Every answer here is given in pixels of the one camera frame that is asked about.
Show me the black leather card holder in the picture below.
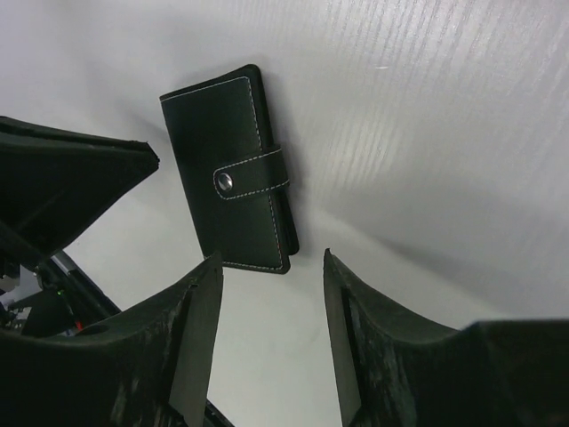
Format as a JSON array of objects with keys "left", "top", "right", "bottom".
[{"left": 160, "top": 64, "right": 300, "bottom": 274}]

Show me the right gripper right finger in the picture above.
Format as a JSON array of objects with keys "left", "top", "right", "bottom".
[{"left": 324, "top": 253, "right": 568, "bottom": 426}]

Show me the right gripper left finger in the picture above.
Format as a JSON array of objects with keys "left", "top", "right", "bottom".
[{"left": 1, "top": 254, "right": 222, "bottom": 426}]

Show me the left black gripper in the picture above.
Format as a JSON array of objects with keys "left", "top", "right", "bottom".
[{"left": 1, "top": 117, "right": 159, "bottom": 338}]

